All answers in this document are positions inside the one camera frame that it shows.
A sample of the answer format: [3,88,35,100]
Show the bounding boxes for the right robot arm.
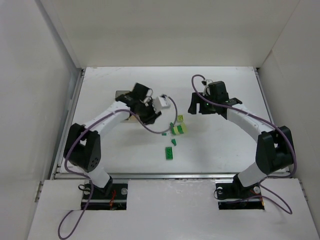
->
[188,78,297,198]

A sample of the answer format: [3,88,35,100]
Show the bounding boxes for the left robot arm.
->
[63,83,161,196]

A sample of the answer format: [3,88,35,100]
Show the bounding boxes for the orange transparent container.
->
[123,115,140,123]

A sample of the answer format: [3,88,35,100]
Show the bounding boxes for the lime square lego brick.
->
[176,115,184,123]

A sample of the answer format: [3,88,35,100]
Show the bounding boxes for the striped green lego stack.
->
[170,122,187,135]

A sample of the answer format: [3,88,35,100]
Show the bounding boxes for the grey transparent container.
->
[115,90,130,100]

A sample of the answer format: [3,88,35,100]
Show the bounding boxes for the small green wedge lego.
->
[171,139,177,146]

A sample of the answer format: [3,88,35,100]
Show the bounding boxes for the long green lego brick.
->
[165,146,174,160]

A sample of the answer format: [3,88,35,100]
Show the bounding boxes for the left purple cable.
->
[57,94,179,240]

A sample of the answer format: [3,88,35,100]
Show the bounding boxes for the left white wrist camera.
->
[152,94,171,113]

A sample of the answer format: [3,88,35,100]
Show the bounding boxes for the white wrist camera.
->
[201,79,214,96]
[152,94,171,113]

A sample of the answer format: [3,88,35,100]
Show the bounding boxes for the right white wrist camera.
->
[201,79,214,96]

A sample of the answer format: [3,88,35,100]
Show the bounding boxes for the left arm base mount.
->
[78,182,129,211]

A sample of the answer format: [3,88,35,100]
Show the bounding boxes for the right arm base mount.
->
[213,182,265,210]

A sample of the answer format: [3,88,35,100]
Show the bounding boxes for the metal table edge rail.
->
[53,172,289,180]

